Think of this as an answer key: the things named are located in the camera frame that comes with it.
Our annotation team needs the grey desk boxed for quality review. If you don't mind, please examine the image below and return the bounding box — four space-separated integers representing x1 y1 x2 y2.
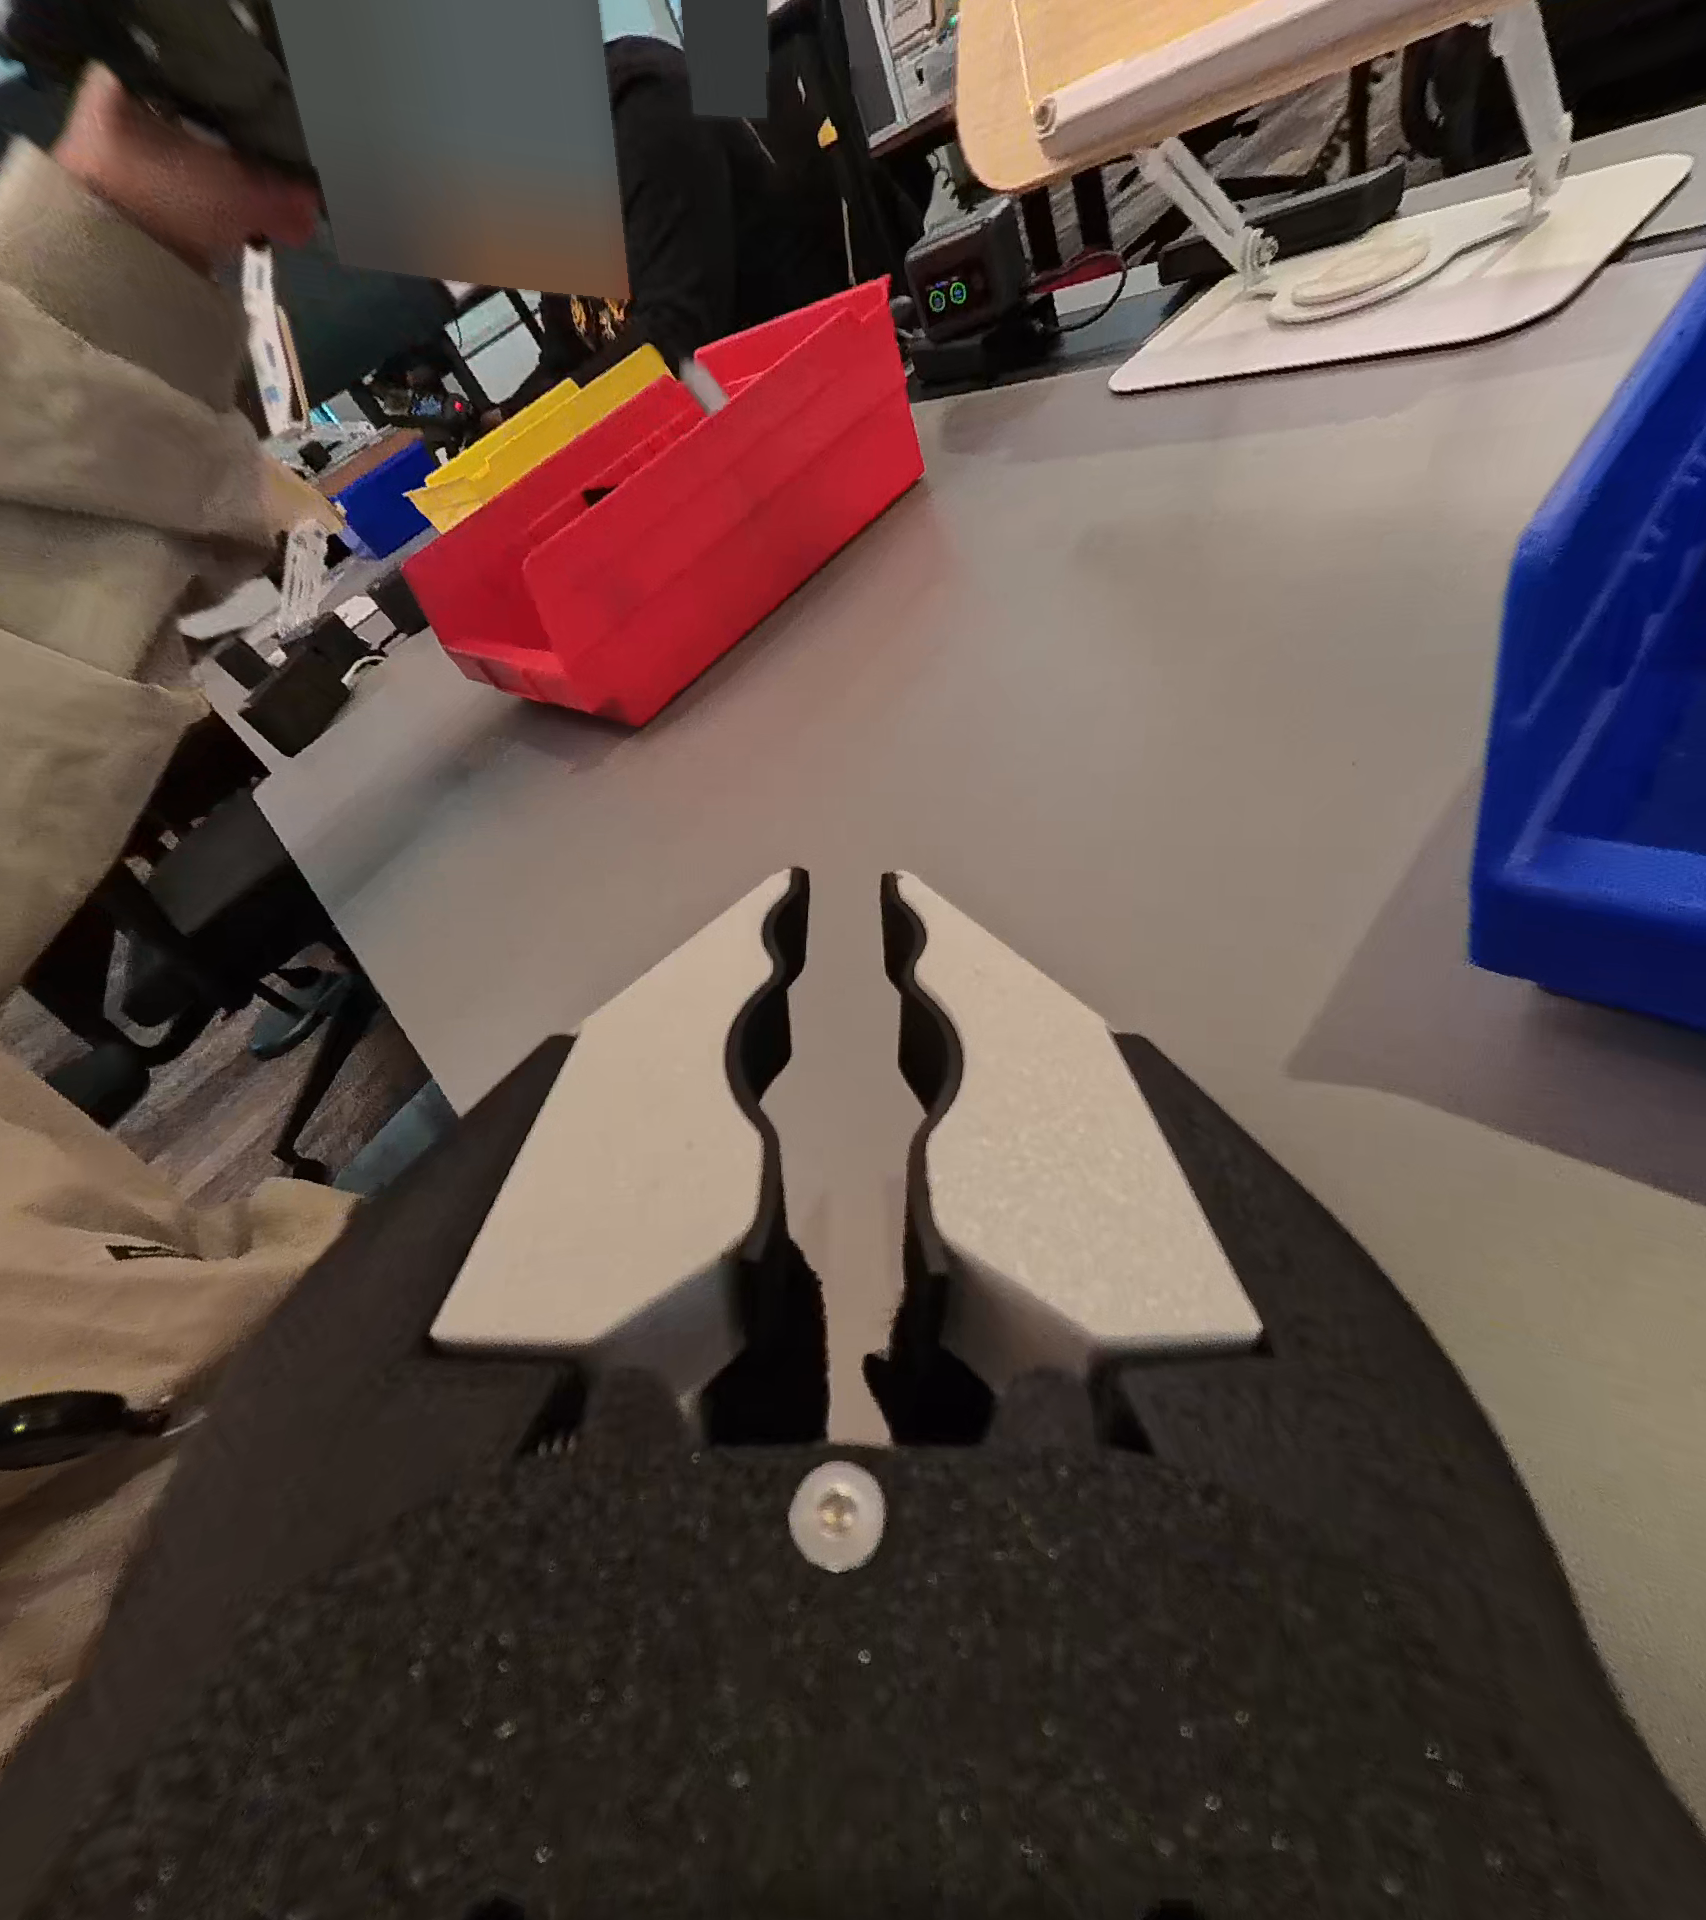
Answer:
250 75 1706 1920

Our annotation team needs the person's left forearm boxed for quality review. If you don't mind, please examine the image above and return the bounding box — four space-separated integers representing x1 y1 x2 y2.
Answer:
0 142 283 588

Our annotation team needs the small blue storage bin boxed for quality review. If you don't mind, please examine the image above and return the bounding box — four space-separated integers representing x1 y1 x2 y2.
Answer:
335 438 436 559

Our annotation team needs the red storage bin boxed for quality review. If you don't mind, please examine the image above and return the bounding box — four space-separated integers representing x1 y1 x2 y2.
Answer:
405 276 930 728

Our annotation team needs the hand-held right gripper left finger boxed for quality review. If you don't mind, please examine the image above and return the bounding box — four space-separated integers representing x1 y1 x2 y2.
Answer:
430 867 830 1444

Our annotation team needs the person's left hand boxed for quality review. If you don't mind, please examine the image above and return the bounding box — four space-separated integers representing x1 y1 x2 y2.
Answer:
51 71 327 281

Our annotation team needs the yellow storage bin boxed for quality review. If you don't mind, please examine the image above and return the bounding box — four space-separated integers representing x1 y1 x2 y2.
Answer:
411 345 675 532

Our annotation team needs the black power station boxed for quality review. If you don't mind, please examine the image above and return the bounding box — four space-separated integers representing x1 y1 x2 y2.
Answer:
905 194 1069 384

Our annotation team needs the wooden stand with clear legs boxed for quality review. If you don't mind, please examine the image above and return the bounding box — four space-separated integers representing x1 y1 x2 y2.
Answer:
266 509 349 635

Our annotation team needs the flat black device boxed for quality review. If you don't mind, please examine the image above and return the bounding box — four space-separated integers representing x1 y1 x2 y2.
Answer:
1160 160 1411 281

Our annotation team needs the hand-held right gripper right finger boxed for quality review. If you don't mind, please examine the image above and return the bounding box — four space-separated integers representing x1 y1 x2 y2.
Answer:
868 869 1268 1444

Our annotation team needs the person's beige jacket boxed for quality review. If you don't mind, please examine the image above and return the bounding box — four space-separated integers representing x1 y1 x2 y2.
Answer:
0 585 364 1861

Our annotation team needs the wooden stand with white base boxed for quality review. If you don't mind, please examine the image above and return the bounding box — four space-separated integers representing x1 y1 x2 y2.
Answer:
952 0 1695 395

